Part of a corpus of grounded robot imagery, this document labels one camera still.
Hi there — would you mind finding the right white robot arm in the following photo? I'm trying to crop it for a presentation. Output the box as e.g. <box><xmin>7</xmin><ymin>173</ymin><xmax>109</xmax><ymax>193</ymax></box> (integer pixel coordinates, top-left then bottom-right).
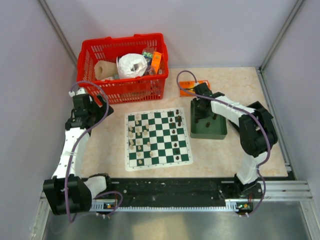
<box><xmin>193</xmin><ymin>83</ymin><xmax>278</xmax><ymax>198</ymax></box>

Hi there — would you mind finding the orange razor box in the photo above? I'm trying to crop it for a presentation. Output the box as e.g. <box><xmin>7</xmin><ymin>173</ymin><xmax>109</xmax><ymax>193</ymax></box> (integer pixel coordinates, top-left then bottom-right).
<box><xmin>179</xmin><ymin>80</ymin><xmax>211</xmax><ymax>97</ymax></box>

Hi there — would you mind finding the white toilet paper roll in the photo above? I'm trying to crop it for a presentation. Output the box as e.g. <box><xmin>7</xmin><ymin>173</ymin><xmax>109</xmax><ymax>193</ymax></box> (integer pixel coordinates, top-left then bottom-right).
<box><xmin>116</xmin><ymin>53</ymin><xmax>148</xmax><ymax>79</ymax></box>

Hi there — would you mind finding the orange carton in basket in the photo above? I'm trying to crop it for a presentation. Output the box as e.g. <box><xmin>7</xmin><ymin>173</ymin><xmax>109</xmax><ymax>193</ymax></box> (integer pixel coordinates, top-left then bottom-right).
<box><xmin>151</xmin><ymin>51</ymin><xmax>162</xmax><ymax>74</ymax></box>

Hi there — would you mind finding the red plastic shopping basket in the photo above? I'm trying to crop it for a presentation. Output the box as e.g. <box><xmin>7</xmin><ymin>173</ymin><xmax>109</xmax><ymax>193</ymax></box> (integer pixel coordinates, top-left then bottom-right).
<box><xmin>76</xmin><ymin>33</ymin><xmax>169</xmax><ymax>105</ymax></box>

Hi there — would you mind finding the green white chess mat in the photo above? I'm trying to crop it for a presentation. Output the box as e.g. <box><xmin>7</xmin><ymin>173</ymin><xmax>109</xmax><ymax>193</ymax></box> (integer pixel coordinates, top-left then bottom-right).
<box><xmin>124</xmin><ymin>107</ymin><xmax>193</xmax><ymax>172</ymax></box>

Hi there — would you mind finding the black tray lid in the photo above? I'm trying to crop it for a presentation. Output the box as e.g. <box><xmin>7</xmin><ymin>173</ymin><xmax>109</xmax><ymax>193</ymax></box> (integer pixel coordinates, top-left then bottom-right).
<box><xmin>228</xmin><ymin>101</ymin><xmax>273</xmax><ymax>132</ymax></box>

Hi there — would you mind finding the green piece tray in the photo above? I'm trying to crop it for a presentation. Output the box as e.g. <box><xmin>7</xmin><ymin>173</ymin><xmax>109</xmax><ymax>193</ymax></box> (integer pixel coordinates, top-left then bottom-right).
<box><xmin>190</xmin><ymin>101</ymin><xmax>228</xmax><ymax>140</ymax></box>

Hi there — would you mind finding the green snack packet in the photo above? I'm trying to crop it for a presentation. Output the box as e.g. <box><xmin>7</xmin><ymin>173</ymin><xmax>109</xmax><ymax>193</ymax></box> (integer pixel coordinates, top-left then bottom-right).
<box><xmin>142</xmin><ymin>46</ymin><xmax>155</xmax><ymax>65</ymax></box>

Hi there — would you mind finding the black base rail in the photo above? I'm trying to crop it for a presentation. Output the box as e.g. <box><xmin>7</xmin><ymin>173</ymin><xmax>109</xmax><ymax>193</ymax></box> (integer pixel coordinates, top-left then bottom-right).
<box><xmin>102</xmin><ymin>177</ymin><xmax>263</xmax><ymax>208</ymax></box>

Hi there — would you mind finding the beige paper roll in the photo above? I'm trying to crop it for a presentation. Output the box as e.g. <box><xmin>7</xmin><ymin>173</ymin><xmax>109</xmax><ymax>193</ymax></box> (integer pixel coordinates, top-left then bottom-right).
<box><xmin>94</xmin><ymin>60</ymin><xmax>118</xmax><ymax>80</ymax></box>

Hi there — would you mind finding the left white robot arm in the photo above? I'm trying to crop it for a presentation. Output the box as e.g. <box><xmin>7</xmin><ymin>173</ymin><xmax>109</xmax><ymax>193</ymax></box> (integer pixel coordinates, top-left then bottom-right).
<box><xmin>43</xmin><ymin>87</ymin><xmax>114</xmax><ymax>216</ymax></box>

